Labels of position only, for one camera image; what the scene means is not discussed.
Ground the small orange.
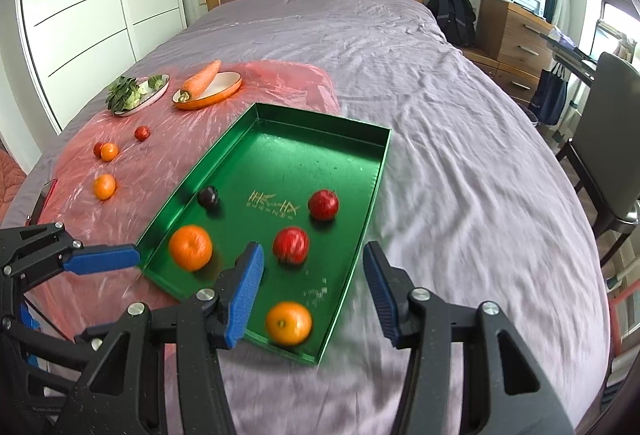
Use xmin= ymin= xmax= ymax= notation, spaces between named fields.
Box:
xmin=92 ymin=174 xmax=117 ymax=201

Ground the red apple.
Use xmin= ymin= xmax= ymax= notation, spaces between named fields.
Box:
xmin=93 ymin=142 xmax=104 ymax=158
xmin=272 ymin=227 xmax=310 ymax=265
xmin=308 ymin=189 xmax=340 ymax=221
xmin=134 ymin=126 xmax=151 ymax=142

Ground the large orange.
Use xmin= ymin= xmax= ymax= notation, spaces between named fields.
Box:
xmin=168 ymin=225 xmax=214 ymax=273

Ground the small orange tray corner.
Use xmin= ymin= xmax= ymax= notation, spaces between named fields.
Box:
xmin=265 ymin=302 xmax=312 ymax=347

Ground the dark plum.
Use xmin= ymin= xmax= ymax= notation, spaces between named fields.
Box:
xmin=196 ymin=186 xmax=219 ymax=210

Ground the green rectangular tray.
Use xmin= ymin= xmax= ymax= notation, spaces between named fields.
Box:
xmin=137 ymin=103 xmax=390 ymax=366

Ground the pink quilted cushion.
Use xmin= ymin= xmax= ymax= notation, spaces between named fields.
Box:
xmin=0 ymin=149 xmax=26 ymax=221

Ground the pink plastic sheet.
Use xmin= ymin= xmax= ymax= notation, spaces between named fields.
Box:
xmin=3 ymin=60 xmax=346 ymax=434

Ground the grey purple bedspread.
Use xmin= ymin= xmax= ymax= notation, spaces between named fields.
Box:
xmin=0 ymin=0 xmax=614 ymax=435

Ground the green leafy vegetable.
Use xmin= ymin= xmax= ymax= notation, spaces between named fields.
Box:
xmin=104 ymin=74 xmax=170 ymax=114

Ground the patterned grey plate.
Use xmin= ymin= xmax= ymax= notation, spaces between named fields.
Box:
xmin=110 ymin=73 xmax=172 ymax=118

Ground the orange carrot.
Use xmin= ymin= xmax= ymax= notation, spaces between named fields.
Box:
xmin=178 ymin=60 xmax=221 ymax=102

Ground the orange oval dish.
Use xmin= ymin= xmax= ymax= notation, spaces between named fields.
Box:
xmin=171 ymin=72 xmax=243 ymax=111

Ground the dark office chair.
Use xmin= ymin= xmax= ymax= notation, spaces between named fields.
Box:
xmin=556 ymin=52 xmax=639 ymax=266

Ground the dark blue bag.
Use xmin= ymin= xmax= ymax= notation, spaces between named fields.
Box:
xmin=528 ymin=62 xmax=567 ymax=126

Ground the wooden drawer cabinet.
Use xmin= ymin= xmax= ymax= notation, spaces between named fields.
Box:
xmin=462 ymin=0 xmax=552 ymax=104

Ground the desk by window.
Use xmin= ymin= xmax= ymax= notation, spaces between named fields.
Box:
xmin=539 ymin=28 xmax=598 ymax=87

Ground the black backpack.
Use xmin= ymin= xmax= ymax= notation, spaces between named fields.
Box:
xmin=426 ymin=0 xmax=476 ymax=48

